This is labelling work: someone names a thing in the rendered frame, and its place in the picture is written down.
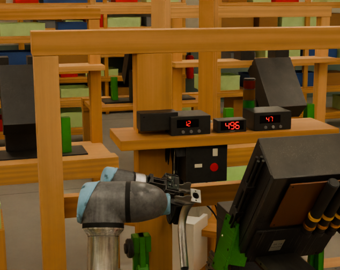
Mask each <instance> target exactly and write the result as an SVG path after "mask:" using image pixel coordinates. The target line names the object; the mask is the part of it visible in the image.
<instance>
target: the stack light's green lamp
mask: <svg viewBox="0 0 340 270"><path fill-rule="evenodd" d="M254 107H255V100H254V101H245V100H243V108H254Z"/></svg>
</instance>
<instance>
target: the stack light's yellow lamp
mask: <svg viewBox="0 0 340 270"><path fill-rule="evenodd" d="M243 100H245V101H254V100H255V89H254V90H245V89H243Z"/></svg>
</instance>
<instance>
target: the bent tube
mask: <svg viewBox="0 0 340 270"><path fill-rule="evenodd" d="M190 195H191V196H192V198H191V201H190V202H192V203H198V204H200V203H201V191H200V190H197V189H190ZM193 205H194V204H192V205H186V206H183V207H182V209H181V212H180V216H179V221H178V239H179V254H180V267H181V270H188V269H189V264H188V252H187V239H186V221H187V216H188V213H189V211H190V209H191V207H192V206H193Z"/></svg>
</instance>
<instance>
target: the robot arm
mask: <svg viewBox="0 0 340 270"><path fill-rule="evenodd" d="M190 187H191V183H190V182H186V183H184V184H179V176H178V175H173V174H169V173H165V174H164V175H163V177H162V178H159V177H154V176H153V174H149V175H145V174H141V173H138V172H133V171H128V170H124V169H119V168H114V167H105V168H104V170H103V171H102V174H101V178H100V181H97V182H87V183H85V184H84V185H83V186H82V188H81V190H80V194H79V198H78V204H77V222H78V223H80V224H82V230H83V231H84V232H85V233H86V235H87V270H118V268H119V234H120V233H121V232H122V231H123V230H124V223H135V222H143V221H147V220H152V219H155V218H158V217H159V216H162V215H168V214H170V212H171V206H186V205H192V204H195V203H194V202H190V201H191V198H192V196H190V195H186V196H177V194H178V193H180V192H182V193H184V194H186V193H187V194H190ZM175 195H176V196H175ZM174 196H175V197H174ZM173 197H174V198H173Z"/></svg>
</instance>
